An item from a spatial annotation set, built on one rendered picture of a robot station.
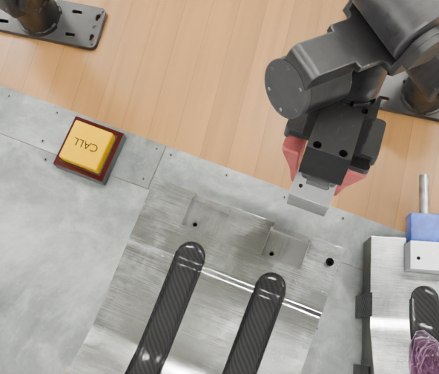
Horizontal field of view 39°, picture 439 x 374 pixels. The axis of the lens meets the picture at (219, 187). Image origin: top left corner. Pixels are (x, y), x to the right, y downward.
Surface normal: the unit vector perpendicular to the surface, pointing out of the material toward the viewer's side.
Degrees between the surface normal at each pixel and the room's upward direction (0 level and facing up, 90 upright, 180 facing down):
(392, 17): 44
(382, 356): 29
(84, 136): 0
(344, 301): 0
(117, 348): 18
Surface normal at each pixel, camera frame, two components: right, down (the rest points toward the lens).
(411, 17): -0.40, -0.02
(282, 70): -0.81, 0.36
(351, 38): 0.30, -0.43
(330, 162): -0.33, 0.67
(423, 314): -0.01, -0.25
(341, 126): 0.13, -0.66
